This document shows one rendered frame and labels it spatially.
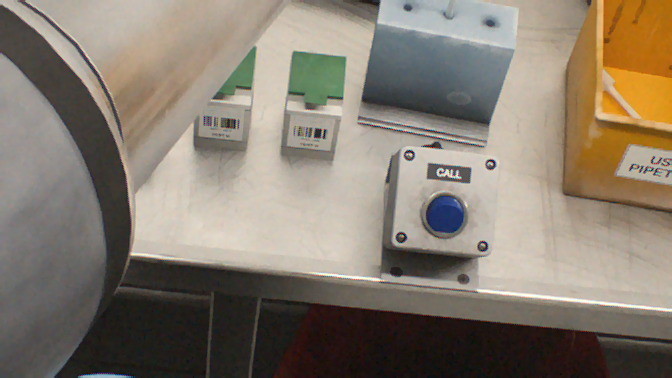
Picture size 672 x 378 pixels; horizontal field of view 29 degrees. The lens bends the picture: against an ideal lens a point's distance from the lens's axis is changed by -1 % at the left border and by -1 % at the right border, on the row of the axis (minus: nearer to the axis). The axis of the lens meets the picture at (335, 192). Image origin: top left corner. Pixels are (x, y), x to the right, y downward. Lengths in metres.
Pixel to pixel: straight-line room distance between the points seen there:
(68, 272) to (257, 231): 0.70
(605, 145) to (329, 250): 0.21
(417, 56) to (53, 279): 0.74
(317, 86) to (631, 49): 0.27
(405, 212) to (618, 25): 0.25
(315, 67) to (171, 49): 0.64
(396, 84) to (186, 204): 0.18
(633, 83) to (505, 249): 0.20
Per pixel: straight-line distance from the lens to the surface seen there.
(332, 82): 0.95
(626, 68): 1.09
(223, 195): 0.96
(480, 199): 0.90
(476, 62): 0.96
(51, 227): 0.24
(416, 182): 0.90
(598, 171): 0.98
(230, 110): 0.95
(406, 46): 0.96
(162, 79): 0.31
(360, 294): 0.95
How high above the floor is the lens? 1.68
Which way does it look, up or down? 56 degrees down
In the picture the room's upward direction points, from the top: 11 degrees clockwise
